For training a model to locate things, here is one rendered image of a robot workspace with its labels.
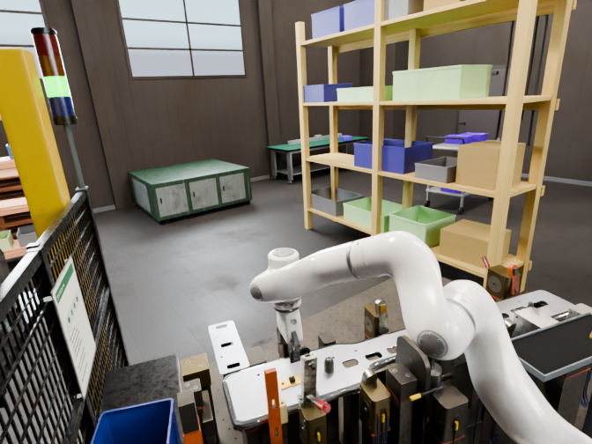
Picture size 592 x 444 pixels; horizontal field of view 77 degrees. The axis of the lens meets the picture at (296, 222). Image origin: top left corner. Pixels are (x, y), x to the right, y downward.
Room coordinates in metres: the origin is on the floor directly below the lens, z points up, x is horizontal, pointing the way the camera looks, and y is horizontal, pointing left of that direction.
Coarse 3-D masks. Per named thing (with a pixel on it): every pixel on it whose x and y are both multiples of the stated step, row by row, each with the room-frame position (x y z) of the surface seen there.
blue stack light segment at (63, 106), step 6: (60, 96) 1.31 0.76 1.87; (66, 96) 1.33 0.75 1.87; (54, 102) 1.31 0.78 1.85; (60, 102) 1.31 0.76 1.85; (66, 102) 1.32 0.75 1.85; (54, 108) 1.31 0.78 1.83; (60, 108) 1.31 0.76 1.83; (66, 108) 1.32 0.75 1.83; (72, 108) 1.34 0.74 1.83; (54, 114) 1.31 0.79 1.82; (60, 114) 1.31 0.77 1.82; (66, 114) 1.32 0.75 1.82; (72, 114) 1.33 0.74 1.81
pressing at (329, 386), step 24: (504, 312) 1.23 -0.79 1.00; (552, 312) 1.21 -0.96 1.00; (384, 336) 1.12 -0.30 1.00; (288, 360) 1.02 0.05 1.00; (336, 360) 1.01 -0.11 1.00; (360, 360) 1.00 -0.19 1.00; (384, 360) 0.99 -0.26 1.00; (240, 384) 0.92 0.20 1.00; (264, 384) 0.92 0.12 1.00; (336, 384) 0.90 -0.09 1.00; (240, 408) 0.83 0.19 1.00; (264, 408) 0.83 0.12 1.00; (288, 408) 0.82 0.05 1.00
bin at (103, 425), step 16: (160, 400) 0.71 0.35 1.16; (112, 416) 0.68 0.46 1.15; (128, 416) 0.69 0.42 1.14; (144, 416) 0.70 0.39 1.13; (160, 416) 0.71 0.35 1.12; (96, 432) 0.63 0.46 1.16; (112, 432) 0.68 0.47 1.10; (128, 432) 0.69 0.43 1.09; (144, 432) 0.70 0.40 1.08; (160, 432) 0.70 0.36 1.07; (176, 432) 0.68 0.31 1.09
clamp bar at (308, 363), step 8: (304, 352) 0.79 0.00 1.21; (312, 352) 0.78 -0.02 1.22; (304, 360) 0.76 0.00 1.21; (312, 360) 0.76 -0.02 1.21; (304, 368) 0.76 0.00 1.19; (312, 368) 0.75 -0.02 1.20; (304, 376) 0.76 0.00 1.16; (312, 376) 0.77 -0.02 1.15; (304, 384) 0.77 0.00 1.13; (312, 384) 0.78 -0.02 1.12; (304, 392) 0.77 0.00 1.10; (312, 392) 0.78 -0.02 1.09; (304, 400) 0.78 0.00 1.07
